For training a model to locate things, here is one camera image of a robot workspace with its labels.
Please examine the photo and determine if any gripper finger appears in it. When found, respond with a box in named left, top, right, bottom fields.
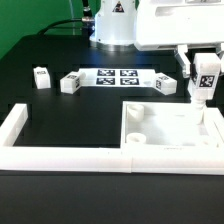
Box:
left=176, top=45, right=191, bottom=78

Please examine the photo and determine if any white marker sheet with tags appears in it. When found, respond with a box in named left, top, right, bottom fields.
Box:
left=80, top=68, right=156, bottom=87

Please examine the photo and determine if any white U-shaped fence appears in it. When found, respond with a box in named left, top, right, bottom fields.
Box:
left=0, top=104, right=224, bottom=175

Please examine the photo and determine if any black cable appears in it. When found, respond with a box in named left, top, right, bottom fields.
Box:
left=37, top=18, right=95, bottom=36

